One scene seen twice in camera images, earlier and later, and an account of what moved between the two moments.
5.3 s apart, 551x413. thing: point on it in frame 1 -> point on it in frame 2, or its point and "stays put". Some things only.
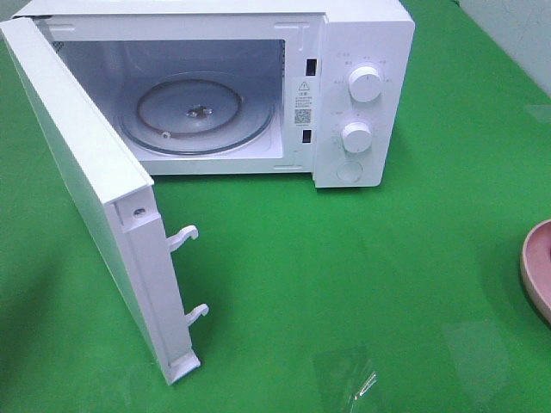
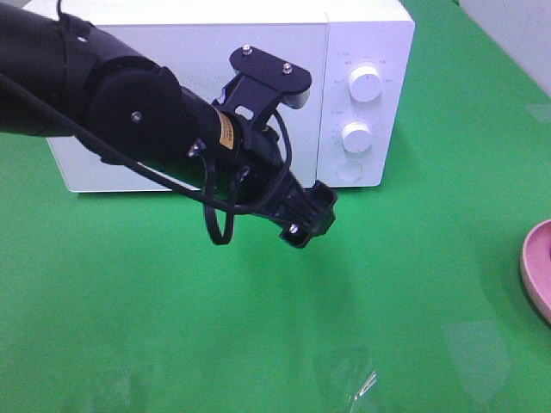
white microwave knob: x=356 y=137 stays put
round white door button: x=349 y=171 stays put
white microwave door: x=118 y=200 -> x=200 y=58
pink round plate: x=535 y=267 stays put
